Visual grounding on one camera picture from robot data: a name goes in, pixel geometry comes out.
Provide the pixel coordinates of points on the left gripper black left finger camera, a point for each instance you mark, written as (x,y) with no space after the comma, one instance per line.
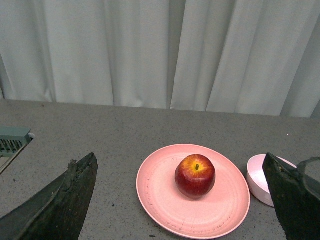
(59,210)

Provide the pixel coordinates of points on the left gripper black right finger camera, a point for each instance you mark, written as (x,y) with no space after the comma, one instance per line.
(295,196)

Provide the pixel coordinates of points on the light pink bowl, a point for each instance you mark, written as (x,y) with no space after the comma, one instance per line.
(256,179)

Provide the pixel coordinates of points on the pink plate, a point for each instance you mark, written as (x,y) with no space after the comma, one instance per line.
(214,215)

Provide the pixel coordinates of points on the red apple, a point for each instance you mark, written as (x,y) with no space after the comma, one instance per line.
(195,176)

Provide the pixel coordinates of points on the grey-green plastic rack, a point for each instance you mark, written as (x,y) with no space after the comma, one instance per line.
(13,140)

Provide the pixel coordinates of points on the white curtain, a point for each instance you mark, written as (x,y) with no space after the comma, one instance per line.
(232,56)

